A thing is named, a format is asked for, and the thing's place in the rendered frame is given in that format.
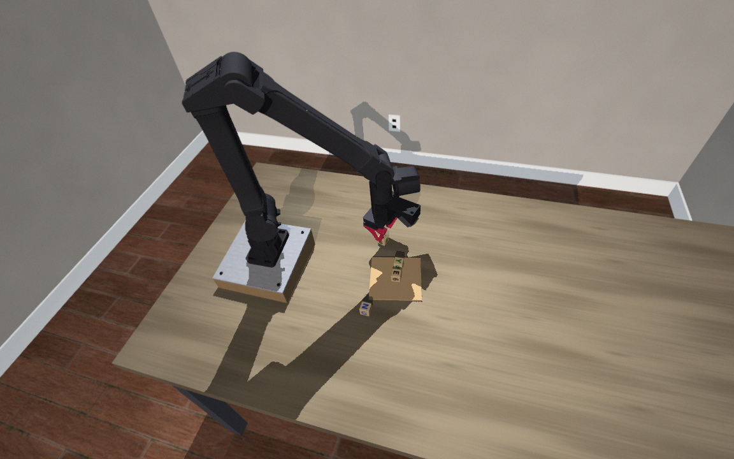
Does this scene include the beige flat mat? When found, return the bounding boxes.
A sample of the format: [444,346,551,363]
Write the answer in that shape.
[369,257,422,301]

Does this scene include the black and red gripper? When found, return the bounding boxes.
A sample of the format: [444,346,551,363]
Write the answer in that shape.
[363,197,397,242]

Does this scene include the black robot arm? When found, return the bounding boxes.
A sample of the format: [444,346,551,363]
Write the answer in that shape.
[182,52,421,268]

